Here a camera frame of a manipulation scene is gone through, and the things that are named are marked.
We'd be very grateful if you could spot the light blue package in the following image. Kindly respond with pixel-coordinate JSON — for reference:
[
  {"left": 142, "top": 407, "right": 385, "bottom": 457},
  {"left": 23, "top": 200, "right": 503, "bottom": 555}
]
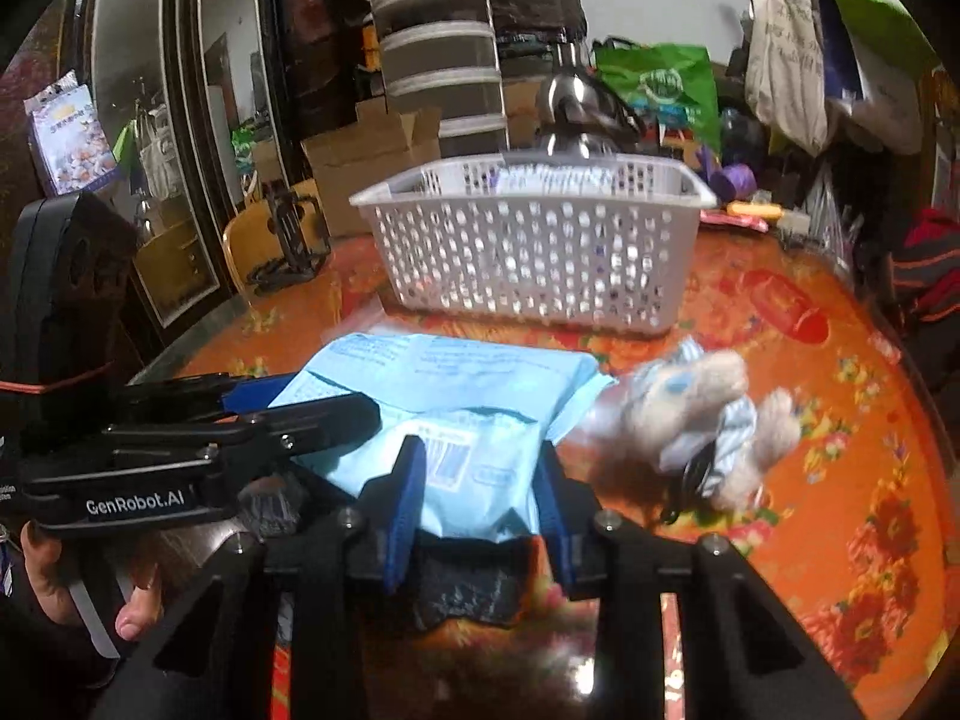
[{"left": 272, "top": 333, "right": 615, "bottom": 543}]

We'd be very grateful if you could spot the person's left hand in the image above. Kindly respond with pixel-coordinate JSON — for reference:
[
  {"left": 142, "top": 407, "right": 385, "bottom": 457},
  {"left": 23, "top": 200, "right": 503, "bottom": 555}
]
[{"left": 20, "top": 522, "right": 163, "bottom": 642}]

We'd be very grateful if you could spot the yellow wooden chair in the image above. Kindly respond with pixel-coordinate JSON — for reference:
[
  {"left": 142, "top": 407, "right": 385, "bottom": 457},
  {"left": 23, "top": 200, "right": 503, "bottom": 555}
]
[{"left": 223, "top": 182, "right": 322, "bottom": 304}]

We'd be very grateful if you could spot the black device on chair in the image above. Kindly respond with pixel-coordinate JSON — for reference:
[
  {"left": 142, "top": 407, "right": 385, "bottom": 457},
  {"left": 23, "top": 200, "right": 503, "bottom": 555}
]
[{"left": 245, "top": 190, "right": 331, "bottom": 296}]

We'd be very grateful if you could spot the white perforated plastic basket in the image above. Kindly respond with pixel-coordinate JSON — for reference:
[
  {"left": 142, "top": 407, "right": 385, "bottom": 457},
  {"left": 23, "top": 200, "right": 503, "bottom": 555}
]
[{"left": 350, "top": 151, "right": 718, "bottom": 337}]

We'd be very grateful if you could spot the floral orange tablecloth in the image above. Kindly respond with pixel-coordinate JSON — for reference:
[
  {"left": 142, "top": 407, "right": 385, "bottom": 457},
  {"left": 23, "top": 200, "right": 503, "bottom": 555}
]
[{"left": 174, "top": 229, "right": 958, "bottom": 718}]

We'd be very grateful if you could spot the cardboard box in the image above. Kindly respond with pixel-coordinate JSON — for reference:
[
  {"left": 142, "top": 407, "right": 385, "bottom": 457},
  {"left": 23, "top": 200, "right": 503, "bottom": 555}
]
[{"left": 301, "top": 98, "right": 441, "bottom": 239}]

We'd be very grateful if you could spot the purple plastic cup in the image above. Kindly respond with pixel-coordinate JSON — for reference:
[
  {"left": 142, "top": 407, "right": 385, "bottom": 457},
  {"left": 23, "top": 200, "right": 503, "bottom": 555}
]
[{"left": 697, "top": 145, "right": 758, "bottom": 205}]

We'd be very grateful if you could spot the stainless steel kettle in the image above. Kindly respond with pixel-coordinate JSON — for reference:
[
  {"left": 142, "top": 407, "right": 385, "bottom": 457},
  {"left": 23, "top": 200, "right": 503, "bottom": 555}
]
[{"left": 534, "top": 67, "right": 646, "bottom": 158}]

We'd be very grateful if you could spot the red black jacket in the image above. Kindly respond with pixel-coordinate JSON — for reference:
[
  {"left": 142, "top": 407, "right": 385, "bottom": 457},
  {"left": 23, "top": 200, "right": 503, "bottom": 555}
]
[{"left": 883, "top": 205, "right": 960, "bottom": 392}]

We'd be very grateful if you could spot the green shopping bag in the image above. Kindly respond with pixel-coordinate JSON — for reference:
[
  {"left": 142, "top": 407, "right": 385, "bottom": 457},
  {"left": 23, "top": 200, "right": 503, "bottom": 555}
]
[{"left": 592, "top": 37, "right": 721, "bottom": 151}]

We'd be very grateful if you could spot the grey white drawer tower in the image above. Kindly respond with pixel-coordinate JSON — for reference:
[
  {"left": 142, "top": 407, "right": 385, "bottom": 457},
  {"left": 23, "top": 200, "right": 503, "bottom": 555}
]
[{"left": 368, "top": 0, "right": 509, "bottom": 158}]

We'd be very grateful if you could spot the beige canvas tote bag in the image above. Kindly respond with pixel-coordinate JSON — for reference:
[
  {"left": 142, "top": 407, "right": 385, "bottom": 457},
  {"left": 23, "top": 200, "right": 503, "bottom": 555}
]
[{"left": 745, "top": 0, "right": 830, "bottom": 156}]

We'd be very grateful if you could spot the white blue bag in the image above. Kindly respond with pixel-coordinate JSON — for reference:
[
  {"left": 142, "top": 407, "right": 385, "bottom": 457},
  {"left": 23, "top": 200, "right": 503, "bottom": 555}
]
[{"left": 818, "top": 0, "right": 923, "bottom": 156}]

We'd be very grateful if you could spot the lime green bag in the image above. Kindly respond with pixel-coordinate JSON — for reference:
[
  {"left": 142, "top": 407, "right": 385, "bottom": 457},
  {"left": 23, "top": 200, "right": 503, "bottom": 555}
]
[{"left": 836, "top": 0, "right": 940, "bottom": 80}]

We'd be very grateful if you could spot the yellow handled tool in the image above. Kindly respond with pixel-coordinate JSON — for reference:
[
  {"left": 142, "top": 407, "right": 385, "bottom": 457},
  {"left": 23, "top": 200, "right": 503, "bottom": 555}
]
[{"left": 726, "top": 202, "right": 784, "bottom": 223}]

